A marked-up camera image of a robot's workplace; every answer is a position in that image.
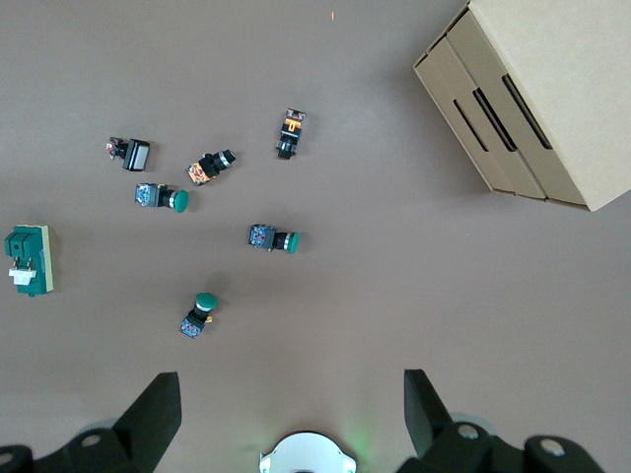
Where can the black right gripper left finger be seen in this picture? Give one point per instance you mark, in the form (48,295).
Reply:
(148,419)

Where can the black selector switch orange block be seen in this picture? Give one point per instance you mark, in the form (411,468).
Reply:
(291,133)
(209,168)

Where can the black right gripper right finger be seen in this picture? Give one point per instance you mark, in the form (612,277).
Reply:
(424,419)

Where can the green load switch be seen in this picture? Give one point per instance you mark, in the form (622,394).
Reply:
(27,246)

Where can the black button red tip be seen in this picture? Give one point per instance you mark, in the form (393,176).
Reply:
(134,155)

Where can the green mushroom push button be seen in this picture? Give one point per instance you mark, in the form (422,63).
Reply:
(199,315)
(160,197)
(273,239)

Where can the brown cardboard box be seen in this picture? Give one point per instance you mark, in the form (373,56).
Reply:
(552,88)

